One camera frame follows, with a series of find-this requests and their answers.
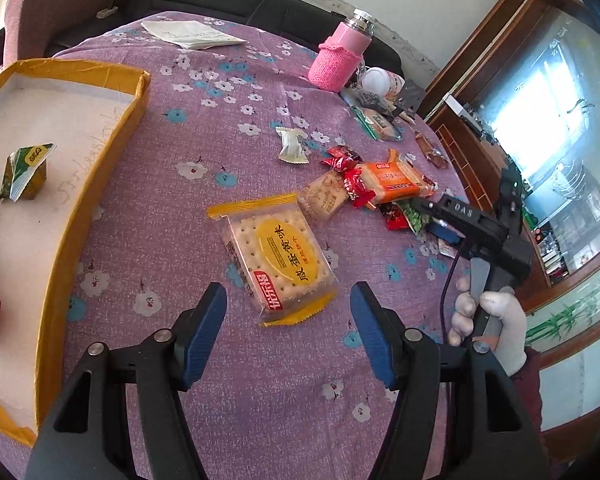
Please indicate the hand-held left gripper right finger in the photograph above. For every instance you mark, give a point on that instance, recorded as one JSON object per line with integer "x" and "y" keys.
{"x": 375, "y": 342}

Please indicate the green round cracker packet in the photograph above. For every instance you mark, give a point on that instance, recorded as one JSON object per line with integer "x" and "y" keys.
{"x": 382, "y": 125}

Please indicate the pink chair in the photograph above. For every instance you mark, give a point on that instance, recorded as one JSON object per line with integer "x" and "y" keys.
{"x": 55, "y": 5}

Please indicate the brown candy bar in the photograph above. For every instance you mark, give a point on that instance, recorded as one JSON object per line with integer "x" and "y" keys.
{"x": 430, "y": 150}

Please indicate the orange cracker packet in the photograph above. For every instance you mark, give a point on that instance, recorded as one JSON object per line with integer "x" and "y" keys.
{"x": 395, "y": 177}

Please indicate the yellow-taped cardboard box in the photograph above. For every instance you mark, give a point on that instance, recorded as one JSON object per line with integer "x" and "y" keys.
{"x": 25, "y": 250}

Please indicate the white candy wrapper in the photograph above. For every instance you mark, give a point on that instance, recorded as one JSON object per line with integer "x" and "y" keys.
{"x": 292, "y": 145}

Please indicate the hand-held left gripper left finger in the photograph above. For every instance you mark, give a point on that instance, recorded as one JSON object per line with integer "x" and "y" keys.
{"x": 205, "y": 332}

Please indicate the green patterned snack packet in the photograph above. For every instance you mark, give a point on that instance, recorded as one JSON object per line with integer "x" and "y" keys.
{"x": 416, "y": 220}

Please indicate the black metal bracket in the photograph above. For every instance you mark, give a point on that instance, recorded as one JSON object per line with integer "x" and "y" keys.
{"x": 411, "y": 97}

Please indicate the clear beige cracker packet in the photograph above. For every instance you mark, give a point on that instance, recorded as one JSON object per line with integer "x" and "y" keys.
{"x": 322, "y": 195}

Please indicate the white paper stack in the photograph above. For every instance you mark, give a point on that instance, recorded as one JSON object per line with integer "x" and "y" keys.
{"x": 190, "y": 34}

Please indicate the person's right forearm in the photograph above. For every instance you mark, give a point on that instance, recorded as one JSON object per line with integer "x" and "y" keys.
{"x": 530, "y": 385}

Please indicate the yellow cracker packet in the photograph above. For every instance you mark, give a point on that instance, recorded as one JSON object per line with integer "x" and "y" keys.
{"x": 275, "y": 255}

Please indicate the person's right hand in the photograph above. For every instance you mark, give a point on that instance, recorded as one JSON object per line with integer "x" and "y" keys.
{"x": 510, "y": 325}

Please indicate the pink bottle with knitted sleeve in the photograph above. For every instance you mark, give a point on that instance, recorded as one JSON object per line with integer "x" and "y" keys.
{"x": 337, "y": 57}

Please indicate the red candy wrapper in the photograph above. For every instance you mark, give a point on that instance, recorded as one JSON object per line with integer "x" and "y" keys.
{"x": 354, "y": 187}
{"x": 392, "y": 214}
{"x": 337, "y": 159}

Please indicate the wooden cabinet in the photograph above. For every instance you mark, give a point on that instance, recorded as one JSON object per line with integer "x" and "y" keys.
{"x": 475, "y": 60}

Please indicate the white jar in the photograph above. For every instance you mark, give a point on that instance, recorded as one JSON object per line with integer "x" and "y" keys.
{"x": 377, "y": 80}

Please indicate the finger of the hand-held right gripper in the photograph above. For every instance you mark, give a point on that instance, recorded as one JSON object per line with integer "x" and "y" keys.
{"x": 460, "y": 212}
{"x": 442, "y": 232}

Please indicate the black sofa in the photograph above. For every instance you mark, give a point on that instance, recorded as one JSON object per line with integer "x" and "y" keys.
{"x": 260, "y": 2}

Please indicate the white box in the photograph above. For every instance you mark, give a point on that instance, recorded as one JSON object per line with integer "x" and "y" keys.
{"x": 461, "y": 108}

